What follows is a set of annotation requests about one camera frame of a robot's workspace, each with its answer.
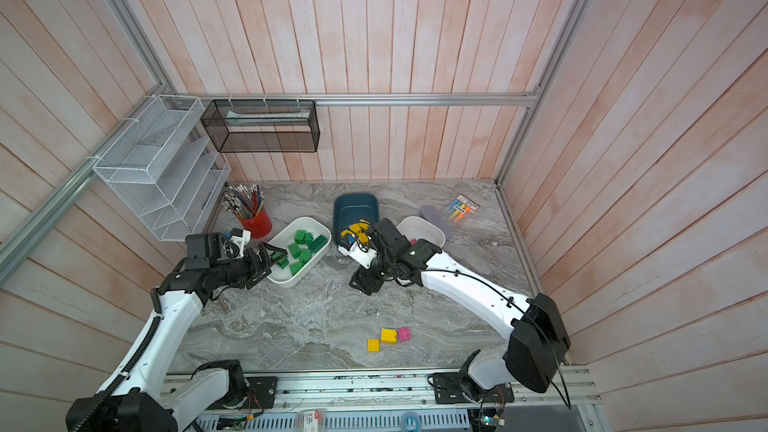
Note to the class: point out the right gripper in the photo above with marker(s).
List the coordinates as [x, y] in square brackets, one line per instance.
[366, 281]

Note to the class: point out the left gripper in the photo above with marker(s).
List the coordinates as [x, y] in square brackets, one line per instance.
[259, 270]

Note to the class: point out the long dark green brick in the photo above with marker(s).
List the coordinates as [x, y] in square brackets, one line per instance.
[317, 244]
[281, 260]

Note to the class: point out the green square brick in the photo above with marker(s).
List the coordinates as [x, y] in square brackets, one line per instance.
[300, 236]

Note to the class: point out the small yellow brick front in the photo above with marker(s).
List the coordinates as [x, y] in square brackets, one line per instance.
[373, 345]

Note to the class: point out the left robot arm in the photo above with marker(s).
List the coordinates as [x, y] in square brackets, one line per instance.
[131, 398]

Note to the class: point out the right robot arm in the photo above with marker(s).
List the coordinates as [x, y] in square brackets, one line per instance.
[536, 341]

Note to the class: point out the red pencil cup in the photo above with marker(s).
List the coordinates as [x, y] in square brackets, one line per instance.
[260, 226]

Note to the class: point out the left white plastic bin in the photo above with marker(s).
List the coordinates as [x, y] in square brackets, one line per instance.
[283, 277]

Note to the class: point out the white plastic bin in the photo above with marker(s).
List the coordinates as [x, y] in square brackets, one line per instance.
[283, 277]
[415, 228]

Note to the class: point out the bundle of pencils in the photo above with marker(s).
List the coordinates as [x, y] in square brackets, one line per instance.
[244, 202]

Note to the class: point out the pink brick front right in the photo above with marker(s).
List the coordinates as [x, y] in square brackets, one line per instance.
[403, 334]

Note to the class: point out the right white plastic bin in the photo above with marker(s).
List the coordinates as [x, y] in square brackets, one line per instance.
[415, 228]

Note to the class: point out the teal plastic bin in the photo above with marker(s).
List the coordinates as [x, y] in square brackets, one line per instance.
[350, 208]

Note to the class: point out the colourful crayon pack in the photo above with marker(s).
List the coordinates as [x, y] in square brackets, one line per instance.
[460, 207]

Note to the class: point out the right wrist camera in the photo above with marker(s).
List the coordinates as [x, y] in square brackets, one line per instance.
[361, 251]

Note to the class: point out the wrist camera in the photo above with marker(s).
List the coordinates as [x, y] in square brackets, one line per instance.
[234, 244]
[361, 251]

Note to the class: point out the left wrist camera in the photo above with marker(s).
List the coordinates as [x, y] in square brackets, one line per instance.
[234, 244]

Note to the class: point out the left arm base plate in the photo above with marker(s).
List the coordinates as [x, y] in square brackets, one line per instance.
[260, 393]

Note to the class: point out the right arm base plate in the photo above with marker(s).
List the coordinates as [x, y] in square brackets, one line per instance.
[458, 388]

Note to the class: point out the white wire mesh shelf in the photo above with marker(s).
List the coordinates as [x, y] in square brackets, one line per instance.
[170, 179]

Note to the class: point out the black mesh wall basket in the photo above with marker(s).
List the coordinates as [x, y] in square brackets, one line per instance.
[262, 125]

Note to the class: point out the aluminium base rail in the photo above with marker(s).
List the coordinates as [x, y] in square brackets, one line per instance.
[390, 400]

